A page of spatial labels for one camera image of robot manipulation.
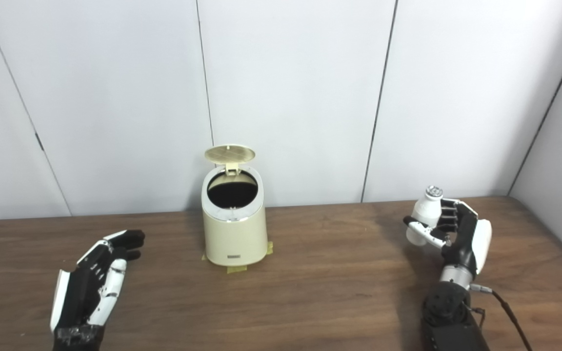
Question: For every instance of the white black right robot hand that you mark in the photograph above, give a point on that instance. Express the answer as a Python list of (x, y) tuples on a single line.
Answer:
[(466, 239)]

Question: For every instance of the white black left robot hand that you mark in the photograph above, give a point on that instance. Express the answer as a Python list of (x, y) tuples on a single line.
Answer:
[(78, 297)]

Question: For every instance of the small white plastic bottle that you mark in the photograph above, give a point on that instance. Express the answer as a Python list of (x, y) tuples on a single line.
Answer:
[(426, 209)]

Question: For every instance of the black wall seam hinge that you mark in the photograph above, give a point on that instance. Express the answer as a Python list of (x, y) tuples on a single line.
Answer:
[(39, 141)]

